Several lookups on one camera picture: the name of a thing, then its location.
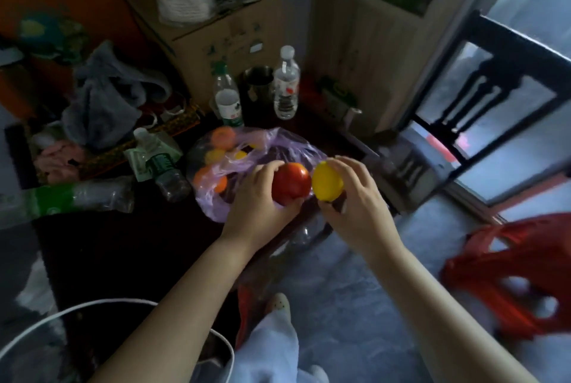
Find red plastic stool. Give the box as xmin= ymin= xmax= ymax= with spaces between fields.
xmin=440 ymin=213 xmax=571 ymax=343

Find dark green packet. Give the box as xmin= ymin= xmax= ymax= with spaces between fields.
xmin=317 ymin=76 xmax=363 ymax=123

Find large green label bottle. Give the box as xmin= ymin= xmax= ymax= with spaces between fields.
xmin=0 ymin=175 xmax=136 ymax=230

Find green capped water bottle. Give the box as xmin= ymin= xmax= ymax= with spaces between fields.
xmin=212 ymin=61 xmax=245 ymax=129

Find red plastic object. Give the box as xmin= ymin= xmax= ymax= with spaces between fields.
xmin=235 ymin=284 xmax=258 ymax=350

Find pink cloth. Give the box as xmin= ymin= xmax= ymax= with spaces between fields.
xmin=33 ymin=142 xmax=88 ymax=185

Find person's right hand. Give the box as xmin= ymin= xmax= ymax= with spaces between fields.
xmin=317 ymin=155 xmax=404 ymax=259

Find light grey trousers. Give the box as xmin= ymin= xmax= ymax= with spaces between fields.
xmin=192 ymin=306 xmax=331 ymax=383

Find white clog shoe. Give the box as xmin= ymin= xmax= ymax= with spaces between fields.
xmin=265 ymin=292 xmax=291 ymax=321

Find person's left hand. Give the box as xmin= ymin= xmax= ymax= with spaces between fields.
xmin=219 ymin=159 xmax=313 ymax=256

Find small green label bottle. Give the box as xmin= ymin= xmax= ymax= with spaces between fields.
xmin=133 ymin=127 xmax=193 ymax=203

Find green yellow decoration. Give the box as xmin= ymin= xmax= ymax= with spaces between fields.
xmin=17 ymin=10 xmax=90 ymax=62

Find person's right forearm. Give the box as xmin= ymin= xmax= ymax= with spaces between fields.
xmin=361 ymin=240 xmax=543 ymax=383

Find grey cloth on table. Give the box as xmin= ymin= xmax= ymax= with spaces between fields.
xmin=61 ymin=40 xmax=172 ymax=152

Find orange fruit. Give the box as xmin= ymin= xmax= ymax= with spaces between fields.
xmin=210 ymin=125 xmax=237 ymax=150
xmin=193 ymin=166 xmax=229 ymax=195

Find small red fruit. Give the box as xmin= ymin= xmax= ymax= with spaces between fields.
xmin=272 ymin=162 xmax=312 ymax=207

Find person's left forearm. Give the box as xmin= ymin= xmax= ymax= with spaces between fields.
xmin=89 ymin=235 xmax=264 ymax=383

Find steel cup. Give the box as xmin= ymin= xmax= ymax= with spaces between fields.
xmin=243 ymin=65 xmax=275 ymax=105

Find long gold patterned box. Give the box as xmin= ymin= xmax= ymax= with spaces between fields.
xmin=80 ymin=103 xmax=202 ymax=176

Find clear empty bottle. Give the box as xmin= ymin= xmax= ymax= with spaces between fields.
xmin=285 ymin=217 xmax=333 ymax=254

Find wooden display cabinet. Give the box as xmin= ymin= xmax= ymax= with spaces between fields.
xmin=305 ymin=0 xmax=532 ymax=138

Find purple plastic bag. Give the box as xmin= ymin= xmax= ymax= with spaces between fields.
xmin=186 ymin=127 xmax=329 ymax=224

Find pale green paper packet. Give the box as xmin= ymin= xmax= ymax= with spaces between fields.
xmin=124 ymin=130 xmax=184 ymax=183

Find white ribbon loops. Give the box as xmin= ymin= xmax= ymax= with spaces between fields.
xmin=147 ymin=95 xmax=189 ymax=125

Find brown cardboard box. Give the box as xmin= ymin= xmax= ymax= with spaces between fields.
xmin=118 ymin=0 xmax=286 ymax=111

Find white capped water bottle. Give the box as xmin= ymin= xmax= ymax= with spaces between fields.
xmin=272 ymin=45 xmax=301 ymax=121

